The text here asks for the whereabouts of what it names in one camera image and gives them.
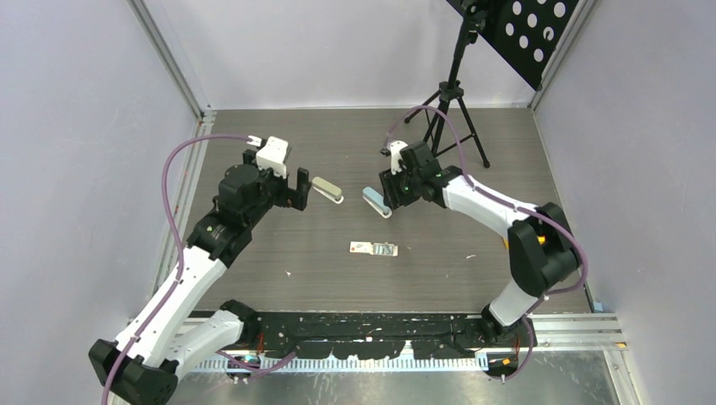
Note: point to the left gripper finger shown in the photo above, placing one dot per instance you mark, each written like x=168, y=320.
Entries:
x=249, y=157
x=303, y=187

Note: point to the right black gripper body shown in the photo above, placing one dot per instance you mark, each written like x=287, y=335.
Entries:
x=409, y=192

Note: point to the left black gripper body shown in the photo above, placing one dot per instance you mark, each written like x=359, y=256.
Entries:
x=274, y=191

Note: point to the blue white stapler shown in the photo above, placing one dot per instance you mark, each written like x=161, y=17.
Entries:
x=376, y=201

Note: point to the white staple box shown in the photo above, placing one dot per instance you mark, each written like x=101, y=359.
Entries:
x=374, y=249

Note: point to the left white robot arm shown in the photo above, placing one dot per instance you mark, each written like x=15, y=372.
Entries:
x=144, y=363

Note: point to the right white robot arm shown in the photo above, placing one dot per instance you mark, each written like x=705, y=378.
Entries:
x=541, y=249

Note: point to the black tripod stand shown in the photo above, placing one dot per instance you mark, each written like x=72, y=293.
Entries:
x=447, y=95

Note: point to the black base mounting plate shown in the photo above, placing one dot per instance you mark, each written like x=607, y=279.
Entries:
x=372, y=335

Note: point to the black perforated panel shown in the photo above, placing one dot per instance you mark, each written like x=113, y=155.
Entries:
x=525, y=33

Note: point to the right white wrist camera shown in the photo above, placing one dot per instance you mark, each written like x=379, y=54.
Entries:
x=393, y=150

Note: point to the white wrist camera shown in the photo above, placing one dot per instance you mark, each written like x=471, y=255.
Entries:
x=272, y=154
x=393, y=150

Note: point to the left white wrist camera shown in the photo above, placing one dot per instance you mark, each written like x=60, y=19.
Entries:
x=272, y=154

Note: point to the aluminium frame rail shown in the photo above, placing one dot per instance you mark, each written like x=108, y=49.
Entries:
x=168, y=54

